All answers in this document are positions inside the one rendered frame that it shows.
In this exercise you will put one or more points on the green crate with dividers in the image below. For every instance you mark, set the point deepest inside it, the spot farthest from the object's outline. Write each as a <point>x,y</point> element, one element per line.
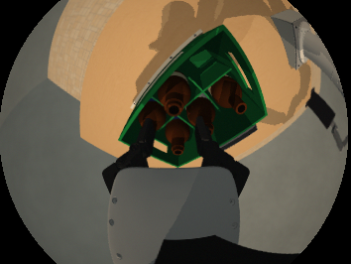
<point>204,61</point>

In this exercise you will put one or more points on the brown glass bottle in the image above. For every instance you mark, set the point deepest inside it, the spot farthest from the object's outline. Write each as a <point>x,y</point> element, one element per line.
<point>155,111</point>
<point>201,106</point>
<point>227,93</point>
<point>177,133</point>
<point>174,93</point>

